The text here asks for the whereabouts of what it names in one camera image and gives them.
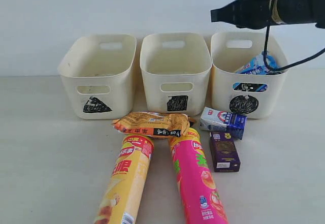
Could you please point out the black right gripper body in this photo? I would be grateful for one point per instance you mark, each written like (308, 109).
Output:
(253, 14)

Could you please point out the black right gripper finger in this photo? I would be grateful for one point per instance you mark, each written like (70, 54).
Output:
(226, 14)

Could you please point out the blue snack bag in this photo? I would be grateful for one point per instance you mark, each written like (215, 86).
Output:
(255, 67)

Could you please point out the orange snack bag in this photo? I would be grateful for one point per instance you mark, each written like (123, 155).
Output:
(155, 125)

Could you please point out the pink chips can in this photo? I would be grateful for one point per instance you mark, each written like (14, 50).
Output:
(199, 195)

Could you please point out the yellow chips can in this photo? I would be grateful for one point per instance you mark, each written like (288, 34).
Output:
(121, 201)

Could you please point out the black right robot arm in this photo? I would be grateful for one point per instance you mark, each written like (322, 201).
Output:
(285, 12)

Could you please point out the cream bin with square mark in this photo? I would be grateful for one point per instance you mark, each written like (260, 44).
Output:
(175, 70)

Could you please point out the cream bin with circle mark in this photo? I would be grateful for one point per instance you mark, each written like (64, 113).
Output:
(254, 95)

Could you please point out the white and blue milk carton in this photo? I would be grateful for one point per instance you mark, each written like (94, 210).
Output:
(222, 121)

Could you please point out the cream bin with triangle mark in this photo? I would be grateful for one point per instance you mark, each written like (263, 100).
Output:
(98, 76)

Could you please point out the purple box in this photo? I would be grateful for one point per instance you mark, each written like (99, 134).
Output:
(223, 152)

